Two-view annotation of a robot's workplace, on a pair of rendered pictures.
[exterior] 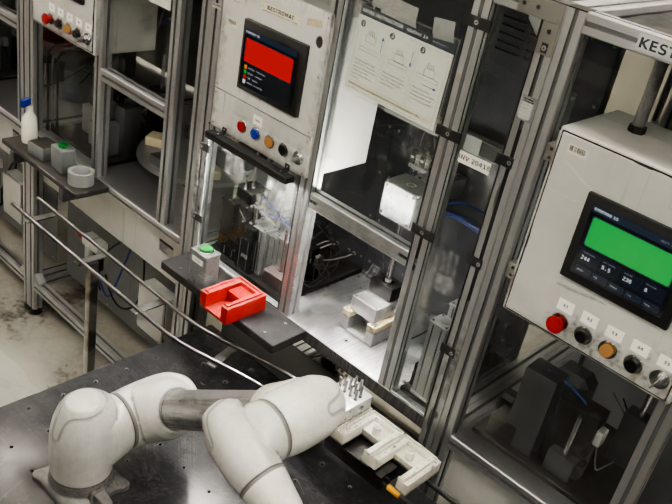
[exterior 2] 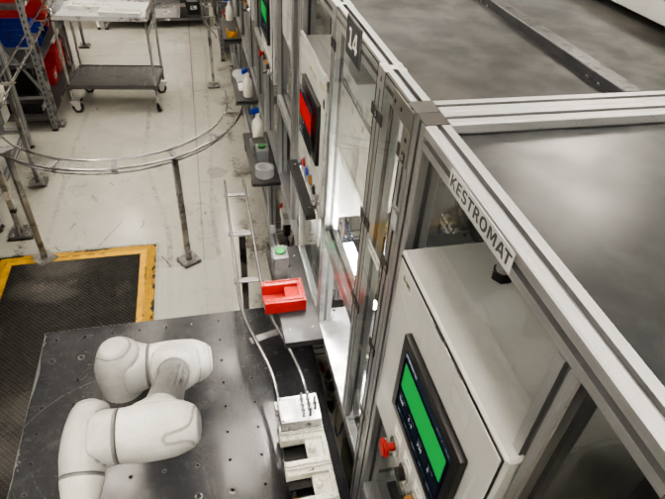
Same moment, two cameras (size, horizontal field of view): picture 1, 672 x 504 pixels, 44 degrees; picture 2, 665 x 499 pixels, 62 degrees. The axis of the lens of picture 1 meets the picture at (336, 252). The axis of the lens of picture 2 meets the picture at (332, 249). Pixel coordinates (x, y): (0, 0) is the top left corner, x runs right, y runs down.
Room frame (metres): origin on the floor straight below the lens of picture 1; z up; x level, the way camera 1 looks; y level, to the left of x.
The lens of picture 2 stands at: (0.98, -0.77, 2.42)
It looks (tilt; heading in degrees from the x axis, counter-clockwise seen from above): 39 degrees down; 37
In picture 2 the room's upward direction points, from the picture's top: 4 degrees clockwise
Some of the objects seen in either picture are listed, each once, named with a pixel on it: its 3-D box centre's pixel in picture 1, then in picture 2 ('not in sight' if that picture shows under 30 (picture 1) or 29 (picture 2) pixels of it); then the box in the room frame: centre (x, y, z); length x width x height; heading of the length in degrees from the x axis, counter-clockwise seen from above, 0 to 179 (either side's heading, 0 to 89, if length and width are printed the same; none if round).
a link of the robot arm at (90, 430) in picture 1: (86, 431); (121, 365); (1.52, 0.52, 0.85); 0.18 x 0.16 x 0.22; 140
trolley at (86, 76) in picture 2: not in sight; (113, 54); (3.70, 3.95, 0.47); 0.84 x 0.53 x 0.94; 136
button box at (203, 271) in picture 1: (206, 265); (281, 261); (2.20, 0.39, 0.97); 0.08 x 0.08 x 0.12; 52
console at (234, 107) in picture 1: (295, 70); (344, 122); (2.32, 0.22, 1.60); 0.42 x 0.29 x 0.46; 52
